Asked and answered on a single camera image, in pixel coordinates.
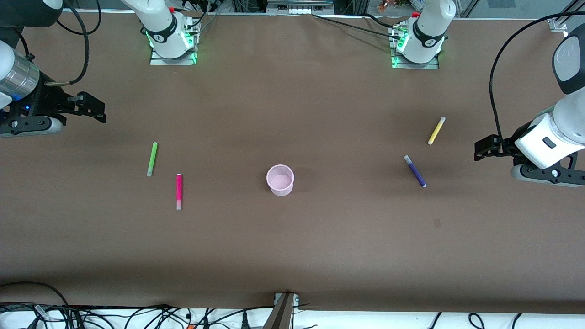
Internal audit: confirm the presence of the purple highlighter pen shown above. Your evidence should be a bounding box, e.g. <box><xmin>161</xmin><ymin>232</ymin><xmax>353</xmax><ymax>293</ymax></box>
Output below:
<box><xmin>404</xmin><ymin>155</ymin><xmax>427</xmax><ymax>188</ymax></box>

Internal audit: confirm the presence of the yellow highlighter pen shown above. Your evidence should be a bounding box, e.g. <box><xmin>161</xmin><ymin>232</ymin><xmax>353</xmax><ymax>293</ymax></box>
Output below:
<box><xmin>427</xmin><ymin>117</ymin><xmax>446</xmax><ymax>146</ymax></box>

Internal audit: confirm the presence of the green highlighter pen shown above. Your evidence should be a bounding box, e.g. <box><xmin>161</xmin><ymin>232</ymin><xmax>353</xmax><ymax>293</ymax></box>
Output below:
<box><xmin>146</xmin><ymin>142</ymin><xmax>158</xmax><ymax>177</ymax></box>

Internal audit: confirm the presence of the pink plastic cup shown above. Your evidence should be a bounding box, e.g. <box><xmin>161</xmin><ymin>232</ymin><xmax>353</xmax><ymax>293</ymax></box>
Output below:
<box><xmin>266</xmin><ymin>164</ymin><xmax>295</xmax><ymax>197</ymax></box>

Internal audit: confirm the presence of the grey metal box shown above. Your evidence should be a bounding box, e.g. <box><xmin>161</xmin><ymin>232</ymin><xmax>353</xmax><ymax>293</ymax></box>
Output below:
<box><xmin>266</xmin><ymin>0</ymin><xmax>335</xmax><ymax>15</ymax></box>

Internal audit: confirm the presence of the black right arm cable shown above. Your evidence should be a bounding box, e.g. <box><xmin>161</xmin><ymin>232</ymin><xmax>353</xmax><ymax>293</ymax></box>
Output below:
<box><xmin>46</xmin><ymin>0</ymin><xmax>102</xmax><ymax>87</ymax></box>

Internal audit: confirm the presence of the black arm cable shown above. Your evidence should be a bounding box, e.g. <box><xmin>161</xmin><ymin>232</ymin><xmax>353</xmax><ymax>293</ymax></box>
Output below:
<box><xmin>46</xmin><ymin>0</ymin><xmax>102</xmax><ymax>87</ymax></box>
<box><xmin>489</xmin><ymin>11</ymin><xmax>585</xmax><ymax>143</ymax></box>

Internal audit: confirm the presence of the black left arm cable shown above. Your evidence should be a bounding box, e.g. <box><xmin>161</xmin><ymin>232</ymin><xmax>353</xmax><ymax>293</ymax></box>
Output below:
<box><xmin>489</xmin><ymin>11</ymin><xmax>585</xmax><ymax>143</ymax></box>

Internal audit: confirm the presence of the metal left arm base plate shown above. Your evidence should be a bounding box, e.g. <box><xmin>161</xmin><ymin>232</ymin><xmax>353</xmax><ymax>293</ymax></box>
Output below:
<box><xmin>390</xmin><ymin>23</ymin><xmax>440</xmax><ymax>70</ymax></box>

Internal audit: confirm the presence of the black looped floor cable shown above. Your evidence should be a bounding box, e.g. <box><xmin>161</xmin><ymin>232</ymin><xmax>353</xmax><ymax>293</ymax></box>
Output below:
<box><xmin>0</xmin><ymin>281</ymin><xmax>70</xmax><ymax>313</ymax></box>

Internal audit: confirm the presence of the black cable across table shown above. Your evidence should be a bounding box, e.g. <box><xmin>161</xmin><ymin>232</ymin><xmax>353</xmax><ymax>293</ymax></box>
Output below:
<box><xmin>312</xmin><ymin>13</ymin><xmax>405</xmax><ymax>40</ymax></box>

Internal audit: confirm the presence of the grey metal mount post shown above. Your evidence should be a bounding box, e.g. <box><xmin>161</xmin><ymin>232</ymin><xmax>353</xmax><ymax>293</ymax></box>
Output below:
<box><xmin>263</xmin><ymin>292</ymin><xmax>300</xmax><ymax>329</ymax></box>

